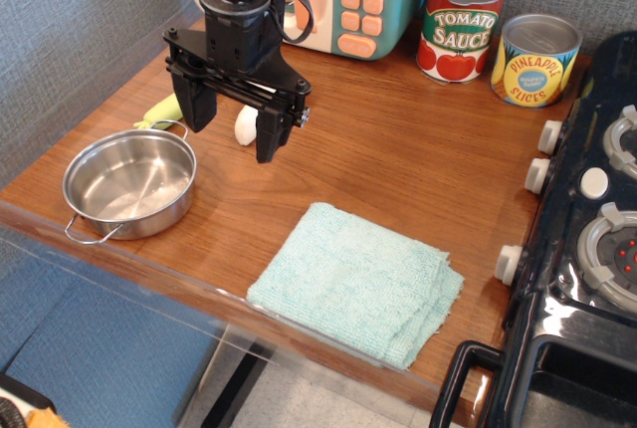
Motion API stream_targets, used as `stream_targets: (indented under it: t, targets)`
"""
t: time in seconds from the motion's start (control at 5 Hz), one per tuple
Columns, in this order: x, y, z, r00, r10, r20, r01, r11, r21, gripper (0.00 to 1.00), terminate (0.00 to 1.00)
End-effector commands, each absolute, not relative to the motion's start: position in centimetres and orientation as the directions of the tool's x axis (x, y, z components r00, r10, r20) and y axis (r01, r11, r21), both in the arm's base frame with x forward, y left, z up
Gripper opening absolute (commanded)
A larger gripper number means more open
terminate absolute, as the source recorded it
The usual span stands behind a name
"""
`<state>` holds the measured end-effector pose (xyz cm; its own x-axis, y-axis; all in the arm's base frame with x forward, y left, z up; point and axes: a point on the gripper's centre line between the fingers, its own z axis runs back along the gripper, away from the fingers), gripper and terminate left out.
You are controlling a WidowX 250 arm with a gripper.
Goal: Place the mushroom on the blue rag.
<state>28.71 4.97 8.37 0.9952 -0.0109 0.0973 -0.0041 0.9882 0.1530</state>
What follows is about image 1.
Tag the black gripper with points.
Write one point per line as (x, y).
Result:
(238, 55)

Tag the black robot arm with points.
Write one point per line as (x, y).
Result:
(238, 55)

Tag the light blue folded towel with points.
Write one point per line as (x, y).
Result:
(376, 291)

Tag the small steel pan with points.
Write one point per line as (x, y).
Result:
(130, 185)

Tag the tomato sauce can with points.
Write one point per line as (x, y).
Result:
(456, 37)

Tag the pineapple slices can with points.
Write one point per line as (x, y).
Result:
(534, 60)

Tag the orange and black object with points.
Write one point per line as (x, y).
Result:
(22, 406)

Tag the black toy stove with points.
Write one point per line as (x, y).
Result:
(569, 355)

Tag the spoon with yellow-green handle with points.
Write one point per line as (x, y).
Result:
(162, 115)

